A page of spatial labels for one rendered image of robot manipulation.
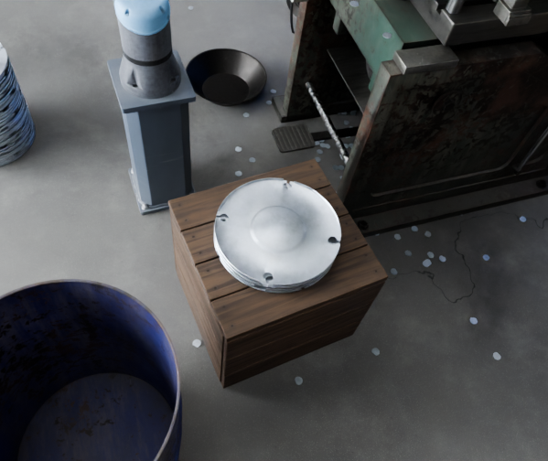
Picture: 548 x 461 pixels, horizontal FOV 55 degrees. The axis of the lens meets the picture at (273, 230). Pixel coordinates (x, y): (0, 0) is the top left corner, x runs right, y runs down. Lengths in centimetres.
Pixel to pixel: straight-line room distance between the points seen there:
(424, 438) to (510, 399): 29
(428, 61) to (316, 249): 49
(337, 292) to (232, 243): 26
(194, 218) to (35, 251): 60
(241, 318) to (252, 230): 20
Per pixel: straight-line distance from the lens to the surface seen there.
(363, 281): 120
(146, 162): 151
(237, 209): 121
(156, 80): 134
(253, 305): 113
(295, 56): 178
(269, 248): 115
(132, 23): 125
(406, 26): 136
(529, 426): 164
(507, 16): 136
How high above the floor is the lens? 137
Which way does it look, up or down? 56 degrees down
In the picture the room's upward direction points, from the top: 11 degrees clockwise
